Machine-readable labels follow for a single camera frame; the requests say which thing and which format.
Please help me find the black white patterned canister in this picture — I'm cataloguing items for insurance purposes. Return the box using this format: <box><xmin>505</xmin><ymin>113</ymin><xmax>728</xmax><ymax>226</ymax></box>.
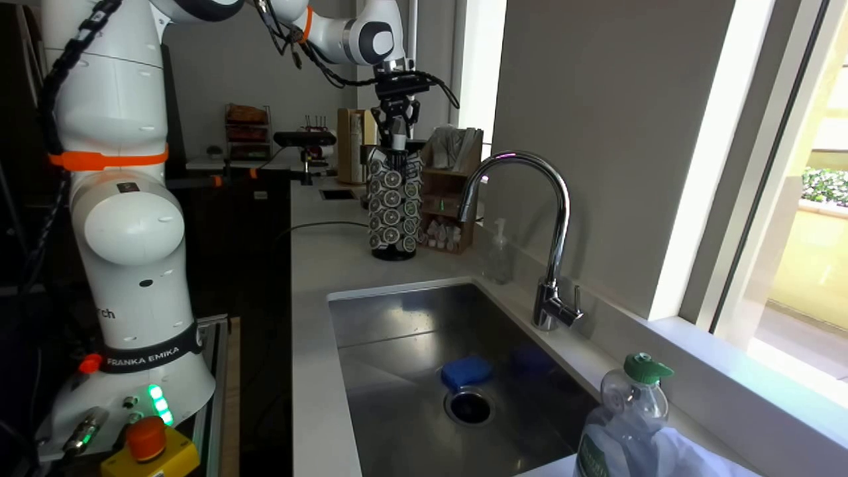
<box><xmin>363</xmin><ymin>146</ymin><xmax>428</xmax><ymax>261</ymax></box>

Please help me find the chrome kitchen faucet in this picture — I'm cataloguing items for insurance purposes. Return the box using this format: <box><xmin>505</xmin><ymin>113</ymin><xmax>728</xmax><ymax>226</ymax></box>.
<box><xmin>457</xmin><ymin>149</ymin><xmax>587</xmax><ymax>333</ymax></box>

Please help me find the stainless steel sink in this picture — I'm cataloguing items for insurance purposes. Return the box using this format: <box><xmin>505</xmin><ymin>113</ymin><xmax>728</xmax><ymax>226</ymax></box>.
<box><xmin>325</xmin><ymin>276</ymin><xmax>604</xmax><ymax>477</ymax></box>

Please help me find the white window frame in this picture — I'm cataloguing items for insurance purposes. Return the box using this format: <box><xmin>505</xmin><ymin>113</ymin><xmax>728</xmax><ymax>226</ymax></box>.
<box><xmin>645</xmin><ymin>0</ymin><xmax>848</xmax><ymax>355</ymax></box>

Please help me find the grey countertop appliance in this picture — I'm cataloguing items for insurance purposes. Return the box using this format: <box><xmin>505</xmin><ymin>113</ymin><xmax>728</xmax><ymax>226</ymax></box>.
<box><xmin>270</xmin><ymin>128</ymin><xmax>339</xmax><ymax>174</ymax></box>

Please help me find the clear pump soap dispenser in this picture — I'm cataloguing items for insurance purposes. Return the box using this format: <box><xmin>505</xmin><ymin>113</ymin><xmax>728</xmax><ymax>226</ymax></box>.
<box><xmin>481</xmin><ymin>214</ymin><xmax>518</xmax><ymax>285</ymax></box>

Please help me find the yellow emergency stop button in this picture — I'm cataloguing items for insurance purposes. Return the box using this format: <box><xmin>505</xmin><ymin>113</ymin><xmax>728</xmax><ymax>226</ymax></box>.
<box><xmin>98</xmin><ymin>415</ymin><xmax>200</xmax><ymax>477</ymax></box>

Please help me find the brown wooden box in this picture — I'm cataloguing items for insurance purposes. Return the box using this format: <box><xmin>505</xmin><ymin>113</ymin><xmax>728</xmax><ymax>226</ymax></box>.
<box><xmin>223</xmin><ymin>101</ymin><xmax>272</xmax><ymax>166</ymax></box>

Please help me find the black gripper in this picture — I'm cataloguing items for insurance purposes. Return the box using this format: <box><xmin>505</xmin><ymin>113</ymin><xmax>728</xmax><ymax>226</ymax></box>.
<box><xmin>372</xmin><ymin>86</ymin><xmax>420</xmax><ymax>159</ymax></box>

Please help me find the green outdoor plant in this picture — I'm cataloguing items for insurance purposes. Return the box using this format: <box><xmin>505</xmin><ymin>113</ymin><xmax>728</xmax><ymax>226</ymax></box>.
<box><xmin>799</xmin><ymin>166</ymin><xmax>848</xmax><ymax>212</ymax></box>

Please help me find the clear dish soap bottle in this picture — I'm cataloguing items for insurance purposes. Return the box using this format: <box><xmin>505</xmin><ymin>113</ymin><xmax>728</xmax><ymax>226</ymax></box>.
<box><xmin>572</xmin><ymin>350</ymin><xmax>675</xmax><ymax>477</ymax></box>

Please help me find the wooden robot cart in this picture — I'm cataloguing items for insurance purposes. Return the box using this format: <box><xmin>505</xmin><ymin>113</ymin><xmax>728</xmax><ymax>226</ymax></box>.
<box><xmin>195</xmin><ymin>316</ymin><xmax>244</xmax><ymax>477</ymax></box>

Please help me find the blue sponge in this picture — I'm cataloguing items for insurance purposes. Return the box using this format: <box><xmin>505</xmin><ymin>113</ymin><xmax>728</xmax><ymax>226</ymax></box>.
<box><xmin>437</xmin><ymin>355</ymin><xmax>494</xmax><ymax>391</ymax></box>

